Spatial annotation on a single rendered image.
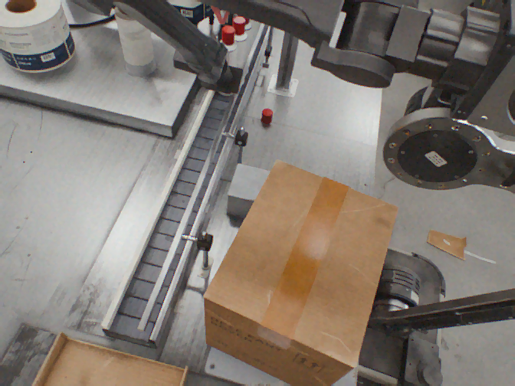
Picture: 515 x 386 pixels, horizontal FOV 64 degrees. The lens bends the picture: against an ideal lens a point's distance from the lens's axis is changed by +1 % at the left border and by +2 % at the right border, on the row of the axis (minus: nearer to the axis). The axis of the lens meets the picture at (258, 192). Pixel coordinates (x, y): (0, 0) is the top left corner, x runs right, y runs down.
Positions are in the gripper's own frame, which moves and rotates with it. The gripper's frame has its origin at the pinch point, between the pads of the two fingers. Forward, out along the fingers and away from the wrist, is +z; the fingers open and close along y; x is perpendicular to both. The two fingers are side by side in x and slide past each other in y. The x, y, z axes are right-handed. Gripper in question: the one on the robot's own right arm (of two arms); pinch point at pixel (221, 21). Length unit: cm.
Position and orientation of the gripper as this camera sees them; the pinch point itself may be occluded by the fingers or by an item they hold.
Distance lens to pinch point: 128.3
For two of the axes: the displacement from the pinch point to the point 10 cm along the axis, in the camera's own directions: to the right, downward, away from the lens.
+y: -2.4, 7.9, -5.7
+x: 9.7, 2.4, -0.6
